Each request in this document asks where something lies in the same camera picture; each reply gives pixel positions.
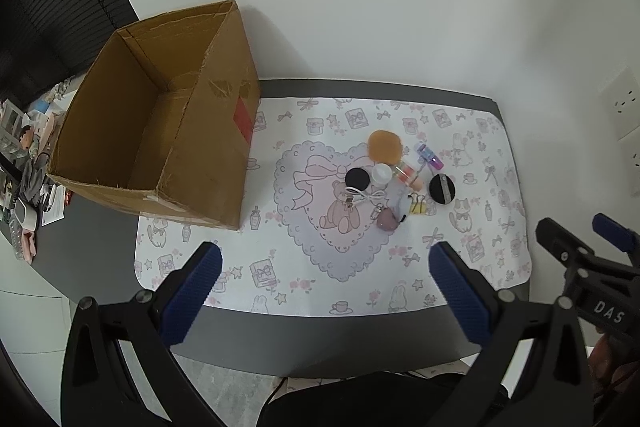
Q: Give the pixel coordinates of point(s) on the white patterned desk mat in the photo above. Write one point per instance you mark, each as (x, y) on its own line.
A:
(308, 245)

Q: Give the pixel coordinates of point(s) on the cluttered side desk items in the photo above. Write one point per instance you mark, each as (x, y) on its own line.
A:
(30, 200)

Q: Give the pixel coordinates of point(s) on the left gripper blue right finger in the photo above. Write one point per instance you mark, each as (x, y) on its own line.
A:
(468, 294)

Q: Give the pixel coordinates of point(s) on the person right hand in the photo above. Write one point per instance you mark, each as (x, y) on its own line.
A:
(613, 363)

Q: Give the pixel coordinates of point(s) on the orange makeup sponge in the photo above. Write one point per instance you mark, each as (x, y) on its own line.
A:
(385, 147)

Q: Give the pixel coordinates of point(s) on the brown cardboard box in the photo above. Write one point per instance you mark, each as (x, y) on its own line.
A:
(161, 125)

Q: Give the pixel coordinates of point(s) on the white clear plastic case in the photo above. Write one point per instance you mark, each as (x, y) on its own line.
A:
(402, 209)

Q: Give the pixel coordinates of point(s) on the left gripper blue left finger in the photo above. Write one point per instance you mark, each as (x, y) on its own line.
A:
(184, 292)

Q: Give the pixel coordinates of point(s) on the pink clear bottle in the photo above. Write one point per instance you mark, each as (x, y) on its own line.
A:
(409, 176)

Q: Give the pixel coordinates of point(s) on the white side wall socket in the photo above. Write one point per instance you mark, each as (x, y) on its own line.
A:
(620, 100)

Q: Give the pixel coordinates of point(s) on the small black powder puff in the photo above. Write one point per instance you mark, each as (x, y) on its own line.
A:
(357, 178)

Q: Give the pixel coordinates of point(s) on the pink heart keychain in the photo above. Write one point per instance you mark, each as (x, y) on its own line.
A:
(386, 220)

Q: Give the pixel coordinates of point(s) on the purple blue tube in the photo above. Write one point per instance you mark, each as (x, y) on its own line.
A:
(428, 157)

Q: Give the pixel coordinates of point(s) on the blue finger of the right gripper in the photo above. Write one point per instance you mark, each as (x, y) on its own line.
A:
(559, 242)
(622, 238)

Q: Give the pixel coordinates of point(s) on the yellow binder clip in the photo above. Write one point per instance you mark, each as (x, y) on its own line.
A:
(419, 204)

